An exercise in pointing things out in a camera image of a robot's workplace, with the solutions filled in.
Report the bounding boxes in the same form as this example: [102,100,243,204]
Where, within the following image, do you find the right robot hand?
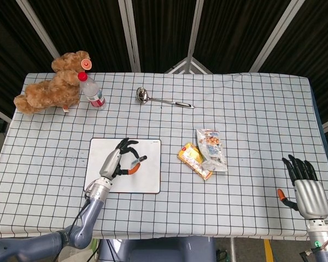
[277,154,328,219]

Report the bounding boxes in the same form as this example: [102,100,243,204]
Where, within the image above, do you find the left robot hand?
[98,138,141,181]

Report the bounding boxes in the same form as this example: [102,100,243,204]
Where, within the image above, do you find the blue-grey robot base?
[97,236,217,262]

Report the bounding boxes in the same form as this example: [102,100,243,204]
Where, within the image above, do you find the white dry-erase board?
[83,138,162,194]

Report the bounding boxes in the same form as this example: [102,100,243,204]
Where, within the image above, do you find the checkered tablecloth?
[0,72,328,241]

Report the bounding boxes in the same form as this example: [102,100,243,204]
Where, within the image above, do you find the clear plastic water bottle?
[78,72,107,110]

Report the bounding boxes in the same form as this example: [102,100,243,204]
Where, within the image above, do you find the stainless steel ladle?
[136,86,195,109]

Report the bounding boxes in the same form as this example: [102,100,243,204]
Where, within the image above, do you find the yellow snack packet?
[177,144,214,181]

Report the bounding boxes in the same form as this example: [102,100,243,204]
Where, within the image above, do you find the clear peanut snack bag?
[196,128,228,173]

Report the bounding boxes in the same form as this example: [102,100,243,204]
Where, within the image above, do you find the brown plush teddy bear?
[13,51,92,115]

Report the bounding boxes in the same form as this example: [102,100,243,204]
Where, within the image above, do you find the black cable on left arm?
[68,180,95,233]

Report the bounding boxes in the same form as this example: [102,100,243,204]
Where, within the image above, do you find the metal frame stand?
[163,56,214,74]

